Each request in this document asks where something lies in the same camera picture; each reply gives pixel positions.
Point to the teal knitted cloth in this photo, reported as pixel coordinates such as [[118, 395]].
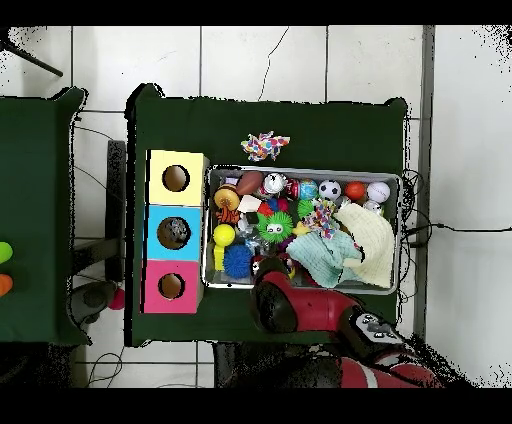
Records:
[[320, 256]]

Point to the polka dot cloth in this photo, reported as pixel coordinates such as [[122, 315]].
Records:
[[320, 216], [264, 146]]

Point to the cream knitted cloth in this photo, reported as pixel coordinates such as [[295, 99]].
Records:
[[376, 236]]

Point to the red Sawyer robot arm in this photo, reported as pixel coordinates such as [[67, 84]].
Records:
[[316, 312]]

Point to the wooden box with three holes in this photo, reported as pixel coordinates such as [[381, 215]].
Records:
[[188, 196]]

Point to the shallow clear mesh bin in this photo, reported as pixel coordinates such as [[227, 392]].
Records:
[[352, 174]]

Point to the small blue spiky ball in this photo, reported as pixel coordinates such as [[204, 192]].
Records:
[[238, 260]]

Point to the small green spiky ball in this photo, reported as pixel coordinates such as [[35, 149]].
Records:
[[276, 226]]

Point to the wooden burger toy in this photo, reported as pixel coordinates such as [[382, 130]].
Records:
[[226, 198]]

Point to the brown toy football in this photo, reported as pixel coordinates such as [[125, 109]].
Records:
[[248, 182]]

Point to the black and white soccer ball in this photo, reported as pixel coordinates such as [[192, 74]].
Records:
[[330, 190]]

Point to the smooth orange ball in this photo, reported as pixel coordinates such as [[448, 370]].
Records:
[[355, 190]]

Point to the white baseball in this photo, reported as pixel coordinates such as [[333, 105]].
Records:
[[378, 192]]

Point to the red ball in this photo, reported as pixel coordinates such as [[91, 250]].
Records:
[[117, 300]]

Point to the dark green table cloth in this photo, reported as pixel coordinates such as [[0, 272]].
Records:
[[260, 120], [32, 180]]

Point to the black upright panel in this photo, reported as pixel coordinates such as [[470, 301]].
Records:
[[116, 192]]

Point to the grey rounded object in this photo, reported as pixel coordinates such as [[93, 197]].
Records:
[[92, 298]]

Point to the orange round object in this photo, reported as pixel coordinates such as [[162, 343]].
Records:
[[4, 284]]

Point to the bright green round object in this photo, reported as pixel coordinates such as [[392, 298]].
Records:
[[4, 252]]

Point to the black rod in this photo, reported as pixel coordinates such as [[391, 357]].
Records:
[[36, 62]]

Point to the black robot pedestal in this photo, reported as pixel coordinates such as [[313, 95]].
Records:
[[240, 368]]

